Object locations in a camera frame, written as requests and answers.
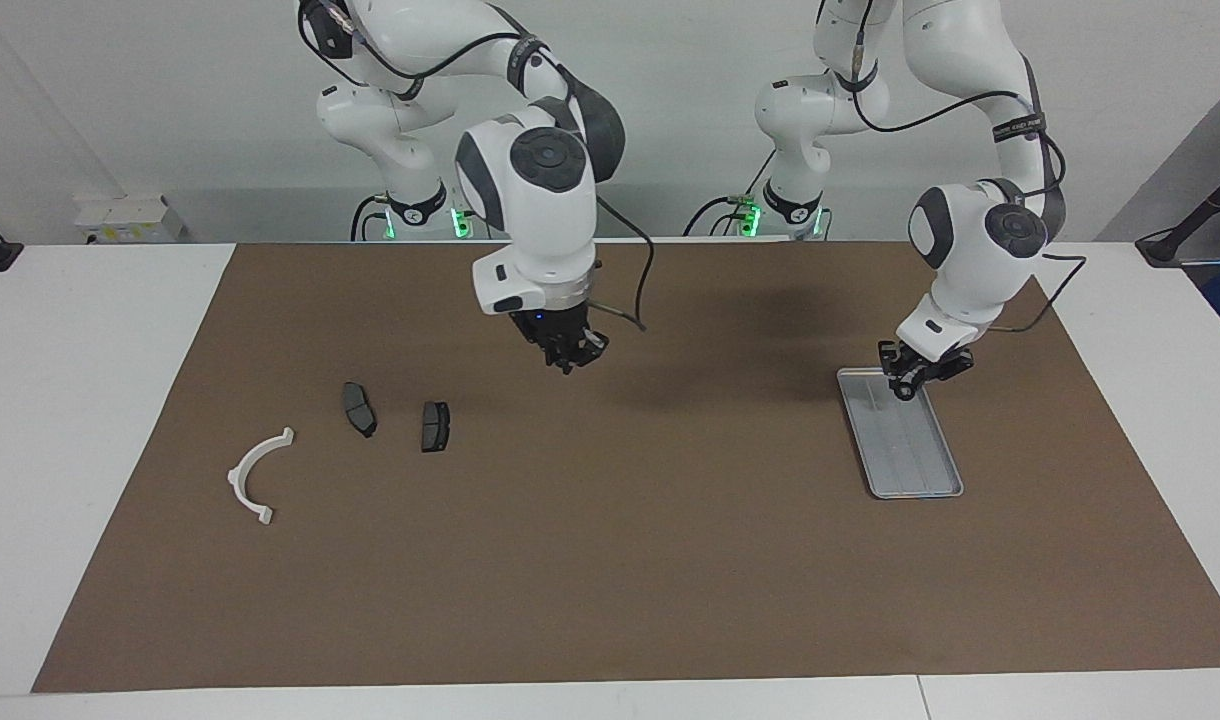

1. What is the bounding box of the silver metal tray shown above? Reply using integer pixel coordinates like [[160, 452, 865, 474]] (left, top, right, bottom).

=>
[[835, 366, 965, 500]]

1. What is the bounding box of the brown table mat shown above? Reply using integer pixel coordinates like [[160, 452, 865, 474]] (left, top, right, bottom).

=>
[[30, 240, 1220, 694]]

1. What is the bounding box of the dark curved brake pad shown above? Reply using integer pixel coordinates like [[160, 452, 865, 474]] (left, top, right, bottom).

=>
[[340, 381, 379, 439]]

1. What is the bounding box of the white power strip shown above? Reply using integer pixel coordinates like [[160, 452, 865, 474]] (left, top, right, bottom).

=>
[[74, 195, 186, 246]]

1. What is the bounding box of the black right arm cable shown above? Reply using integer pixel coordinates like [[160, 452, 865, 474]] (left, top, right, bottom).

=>
[[300, 0, 658, 333]]

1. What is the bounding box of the black base cable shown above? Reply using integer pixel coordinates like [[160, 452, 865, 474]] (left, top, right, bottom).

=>
[[683, 150, 777, 239], [350, 193, 399, 242]]

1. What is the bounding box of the white curved plastic bracket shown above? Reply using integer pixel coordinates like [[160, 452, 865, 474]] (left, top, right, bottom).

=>
[[226, 427, 297, 527]]

